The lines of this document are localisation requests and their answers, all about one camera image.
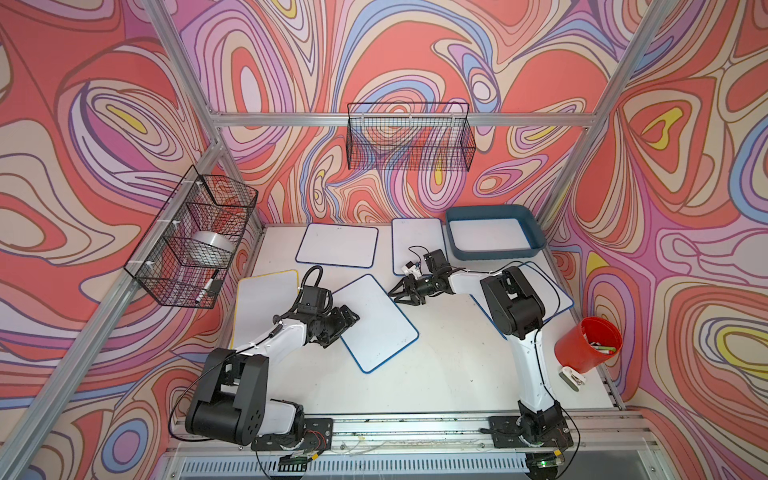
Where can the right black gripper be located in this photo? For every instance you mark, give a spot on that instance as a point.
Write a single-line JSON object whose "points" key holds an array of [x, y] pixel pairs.
{"points": [[408, 288]]}

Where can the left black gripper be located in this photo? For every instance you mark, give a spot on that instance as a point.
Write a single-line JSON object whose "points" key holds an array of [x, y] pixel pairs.
{"points": [[342, 323]]}

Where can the blue-framed whiteboard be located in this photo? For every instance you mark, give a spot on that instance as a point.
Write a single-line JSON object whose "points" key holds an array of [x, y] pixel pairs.
{"points": [[412, 238], [552, 288], [338, 245], [381, 332], [488, 235]]}

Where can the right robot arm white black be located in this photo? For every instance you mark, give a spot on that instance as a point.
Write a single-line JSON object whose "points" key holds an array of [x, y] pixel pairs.
{"points": [[536, 398]]}

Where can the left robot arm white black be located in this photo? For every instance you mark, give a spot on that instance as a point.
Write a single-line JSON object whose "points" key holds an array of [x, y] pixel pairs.
{"points": [[231, 402]]}

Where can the yellow-framed whiteboard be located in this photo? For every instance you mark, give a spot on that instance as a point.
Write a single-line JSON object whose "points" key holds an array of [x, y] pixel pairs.
{"points": [[258, 300]]}

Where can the teal plastic storage box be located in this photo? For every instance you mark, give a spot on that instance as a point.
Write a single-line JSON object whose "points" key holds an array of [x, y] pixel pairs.
{"points": [[530, 226]]}

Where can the silver tape roll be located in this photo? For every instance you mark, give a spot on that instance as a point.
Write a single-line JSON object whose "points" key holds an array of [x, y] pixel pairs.
{"points": [[208, 249]]}

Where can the red plastic cup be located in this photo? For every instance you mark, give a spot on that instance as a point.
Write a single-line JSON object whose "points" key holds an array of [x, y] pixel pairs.
{"points": [[592, 342]]}

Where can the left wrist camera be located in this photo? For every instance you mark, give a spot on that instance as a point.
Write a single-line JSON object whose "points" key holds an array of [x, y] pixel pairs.
{"points": [[314, 300]]}

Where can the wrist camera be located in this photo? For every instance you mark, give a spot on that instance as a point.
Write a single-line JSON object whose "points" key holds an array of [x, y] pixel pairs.
{"points": [[433, 264], [314, 300]]}

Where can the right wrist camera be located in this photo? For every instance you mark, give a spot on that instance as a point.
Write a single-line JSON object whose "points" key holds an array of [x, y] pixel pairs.
{"points": [[433, 264]]}

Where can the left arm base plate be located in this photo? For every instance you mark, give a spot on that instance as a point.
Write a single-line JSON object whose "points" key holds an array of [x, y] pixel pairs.
{"points": [[310, 435]]}

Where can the marker in wire basket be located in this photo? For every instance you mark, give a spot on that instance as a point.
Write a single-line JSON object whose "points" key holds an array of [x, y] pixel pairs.
{"points": [[210, 285]]}

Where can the back black wire basket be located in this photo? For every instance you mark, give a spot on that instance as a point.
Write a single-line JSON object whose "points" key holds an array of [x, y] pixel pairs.
{"points": [[409, 136]]}

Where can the black wire basket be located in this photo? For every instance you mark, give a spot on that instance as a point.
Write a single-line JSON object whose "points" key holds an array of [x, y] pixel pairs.
{"points": [[199, 228], [409, 136]]}

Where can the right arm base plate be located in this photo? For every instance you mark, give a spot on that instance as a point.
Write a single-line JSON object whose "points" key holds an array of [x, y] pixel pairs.
{"points": [[527, 432]]}

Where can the left black wire basket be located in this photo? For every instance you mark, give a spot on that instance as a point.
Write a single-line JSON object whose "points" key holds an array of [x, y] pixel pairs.
{"points": [[199, 228]]}

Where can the aluminium front rail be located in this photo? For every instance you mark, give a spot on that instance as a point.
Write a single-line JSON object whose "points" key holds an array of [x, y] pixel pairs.
{"points": [[358, 435]]}

